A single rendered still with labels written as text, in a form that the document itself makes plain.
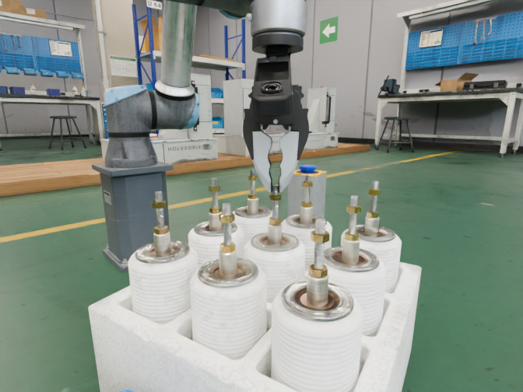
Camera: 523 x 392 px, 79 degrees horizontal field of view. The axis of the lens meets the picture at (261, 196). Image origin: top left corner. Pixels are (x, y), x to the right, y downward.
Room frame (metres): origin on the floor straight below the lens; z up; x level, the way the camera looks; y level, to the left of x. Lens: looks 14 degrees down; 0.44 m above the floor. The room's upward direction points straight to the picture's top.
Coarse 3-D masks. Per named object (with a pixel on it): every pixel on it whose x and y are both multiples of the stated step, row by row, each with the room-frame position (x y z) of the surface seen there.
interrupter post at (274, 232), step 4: (268, 224) 0.47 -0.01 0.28; (280, 224) 0.46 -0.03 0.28; (268, 228) 0.46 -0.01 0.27; (272, 228) 0.46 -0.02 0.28; (276, 228) 0.46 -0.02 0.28; (280, 228) 0.46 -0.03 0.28; (268, 232) 0.46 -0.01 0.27; (272, 232) 0.46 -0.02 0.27; (276, 232) 0.46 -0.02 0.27; (280, 232) 0.46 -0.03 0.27; (268, 236) 0.46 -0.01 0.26; (272, 236) 0.46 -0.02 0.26; (276, 236) 0.46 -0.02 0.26; (280, 236) 0.46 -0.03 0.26; (268, 240) 0.46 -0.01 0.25; (272, 240) 0.46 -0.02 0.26; (276, 240) 0.46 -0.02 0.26; (280, 240) 0.46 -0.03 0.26; (272, 244) 0.46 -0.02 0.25; (276, 244) 0.46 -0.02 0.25
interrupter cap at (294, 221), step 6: (294, 216) 0.59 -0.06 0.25; (312, 216) 0.59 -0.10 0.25; (318, 216) 0.59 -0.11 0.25; (288, 222) 0.55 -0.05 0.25; (294, 222) 0.55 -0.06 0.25; (300, 222) 0.56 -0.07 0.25; (312, 222) 0.56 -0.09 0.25; (300, 228) 0.53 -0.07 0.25; (306, 228) 0.53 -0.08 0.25; (312, 228) 0.53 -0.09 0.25
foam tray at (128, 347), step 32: (128, 288) 0.45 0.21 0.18; (416, 288) 0.47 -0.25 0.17; (96, 320) 0.39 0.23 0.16; (128, 320) 0.37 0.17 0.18; (384, 320) 0.37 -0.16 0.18; (96, 352) 0.40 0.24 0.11; (128, 352) 0.36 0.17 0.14; (160, 352) 0.32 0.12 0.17; (192, 352) 0.31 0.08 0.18; (256, 352) 0.31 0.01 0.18; (384, 352) 0.31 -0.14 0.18; (128, 384) 0.36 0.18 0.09; (160, 384) 0.33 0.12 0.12; (192, 384) 0.30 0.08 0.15; (224, 384) 0.27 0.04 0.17; (256, 384) 0.27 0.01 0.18; (384, 384) 0.27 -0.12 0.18
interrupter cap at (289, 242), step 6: (258, 234) 0.49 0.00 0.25; (264, 234) 0.49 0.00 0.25; (282, 234) 0.49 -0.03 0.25; (288, 234) 0.49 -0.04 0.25; (252, 240) 0.46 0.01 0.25; (258, 240) 0.46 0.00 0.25; (264, 240) 0.47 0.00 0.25; (282, 240) 0.47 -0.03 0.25; (288, 240) 0.47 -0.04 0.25; (294, 240) 0.47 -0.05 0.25; (252, 246) 0.45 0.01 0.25; (258, 246) 0.44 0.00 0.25; (264, 246) 0.44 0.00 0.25; (270, 246) 0.45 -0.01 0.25; (276, 246) 0.45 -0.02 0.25; (282, 246) 0.44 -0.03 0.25; (288, 246) 0.44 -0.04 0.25; (294, 246) 0.44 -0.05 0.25
